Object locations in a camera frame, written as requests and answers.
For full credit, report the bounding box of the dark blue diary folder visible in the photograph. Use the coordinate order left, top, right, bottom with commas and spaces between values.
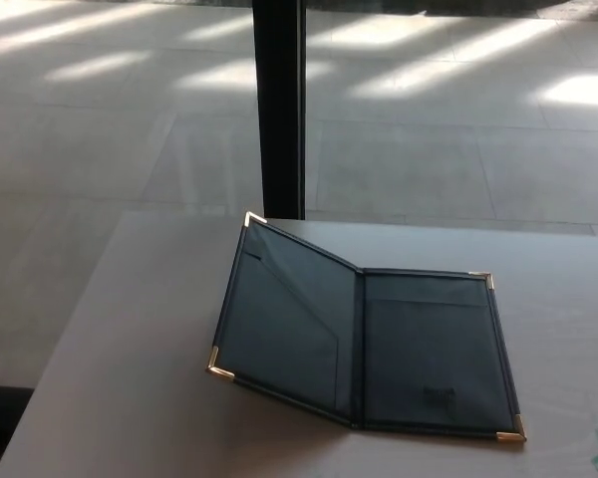
203, 211, 528, 430

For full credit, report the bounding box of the black vertical window frame post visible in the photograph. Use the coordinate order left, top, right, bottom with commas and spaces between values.
251, 0, 308, 222

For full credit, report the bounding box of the dark low object beside desk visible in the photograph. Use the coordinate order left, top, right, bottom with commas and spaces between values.
0, 383, 33, 444

